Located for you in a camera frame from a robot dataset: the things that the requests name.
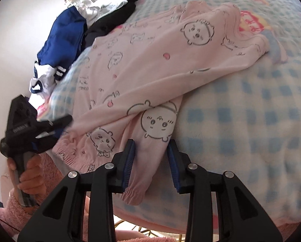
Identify person's left forearm pink sleeve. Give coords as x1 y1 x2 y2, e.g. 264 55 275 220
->
0 154 67 232

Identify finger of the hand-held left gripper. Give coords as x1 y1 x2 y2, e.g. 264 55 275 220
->
37 114 73 135
31 131 57 155

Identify person's left hand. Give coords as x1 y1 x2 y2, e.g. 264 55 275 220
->
8 154 45 207

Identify white grey garment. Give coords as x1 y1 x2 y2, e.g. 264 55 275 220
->
76 0 129 22

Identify dark blue garment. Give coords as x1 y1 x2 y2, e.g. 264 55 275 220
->
36 6 88 67

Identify pink cartoon print pajama pants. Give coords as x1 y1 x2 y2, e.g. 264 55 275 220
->
51 1 270 206

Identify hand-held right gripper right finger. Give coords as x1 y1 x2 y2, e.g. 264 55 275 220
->
166 139 284 242

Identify blue checked printed blanket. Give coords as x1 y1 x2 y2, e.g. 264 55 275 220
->
36 0 301 234

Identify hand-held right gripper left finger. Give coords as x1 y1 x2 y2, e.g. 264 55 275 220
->
17 139 136 242

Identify blue white striped garment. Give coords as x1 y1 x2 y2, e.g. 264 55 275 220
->
29 60 68 101

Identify black garment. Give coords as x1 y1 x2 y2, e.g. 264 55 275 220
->
83 0 140 49

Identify gold wire frame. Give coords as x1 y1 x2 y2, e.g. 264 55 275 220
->
114 219 185 242

